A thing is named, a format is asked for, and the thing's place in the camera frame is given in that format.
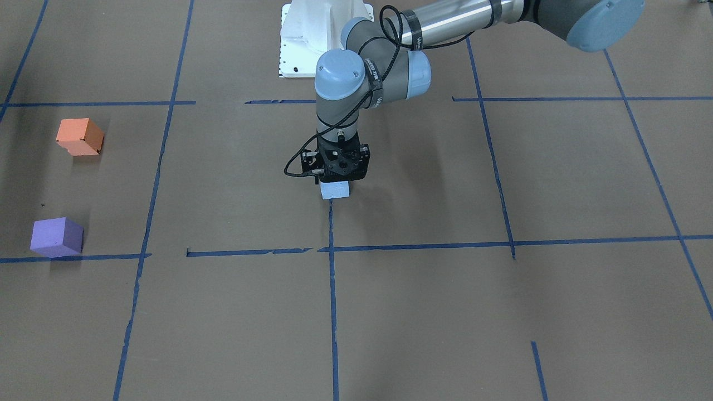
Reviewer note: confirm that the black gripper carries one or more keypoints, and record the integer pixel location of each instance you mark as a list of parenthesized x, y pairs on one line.
[(307, 161)]

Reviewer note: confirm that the light blue foam block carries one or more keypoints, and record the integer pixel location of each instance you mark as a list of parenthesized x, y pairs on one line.
[(334, 190)]

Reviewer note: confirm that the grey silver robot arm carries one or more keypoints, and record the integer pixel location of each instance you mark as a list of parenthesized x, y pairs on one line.
[(385, 61)]

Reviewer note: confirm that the orange foam block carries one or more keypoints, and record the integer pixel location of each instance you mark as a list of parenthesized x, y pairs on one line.
[(81, 137)]

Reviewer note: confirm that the purple foam block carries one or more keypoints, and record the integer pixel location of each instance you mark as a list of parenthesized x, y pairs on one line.
[(58, 237)]

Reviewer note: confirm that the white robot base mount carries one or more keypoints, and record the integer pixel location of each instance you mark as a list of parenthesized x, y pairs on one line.
[(311, 28)]

